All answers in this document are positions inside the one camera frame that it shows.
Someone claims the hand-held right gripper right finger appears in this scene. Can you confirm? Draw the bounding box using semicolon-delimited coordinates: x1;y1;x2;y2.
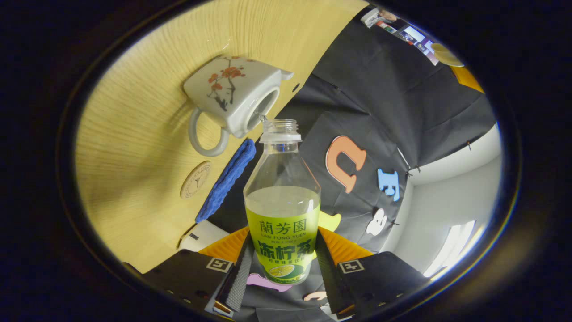
314;226;430;322

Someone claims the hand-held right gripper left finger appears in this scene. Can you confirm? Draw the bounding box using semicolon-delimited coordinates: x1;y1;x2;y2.
134;226;256;319

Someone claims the round wooden coaster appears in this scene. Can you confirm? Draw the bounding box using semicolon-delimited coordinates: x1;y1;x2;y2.
180;161;212;199

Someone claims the green label water bottle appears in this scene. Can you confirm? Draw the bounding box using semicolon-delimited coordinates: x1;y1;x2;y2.
243;118;321;286

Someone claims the white floral teacup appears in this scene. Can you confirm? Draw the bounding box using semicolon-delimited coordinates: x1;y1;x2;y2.
183;55;294;157

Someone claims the white toaster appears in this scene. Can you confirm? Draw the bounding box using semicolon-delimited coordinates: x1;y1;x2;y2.
178;219;231;253

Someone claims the ceiling light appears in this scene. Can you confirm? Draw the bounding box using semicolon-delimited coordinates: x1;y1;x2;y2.
422;220;485;280

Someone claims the blue folded towel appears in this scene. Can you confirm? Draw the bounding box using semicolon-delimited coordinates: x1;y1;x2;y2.
195;138;257;224

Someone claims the yellow round object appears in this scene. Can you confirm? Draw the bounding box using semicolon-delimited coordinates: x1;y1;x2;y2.
430;43;465;68

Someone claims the computer monitor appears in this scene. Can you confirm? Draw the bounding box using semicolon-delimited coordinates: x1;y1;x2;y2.
400;26;441;65

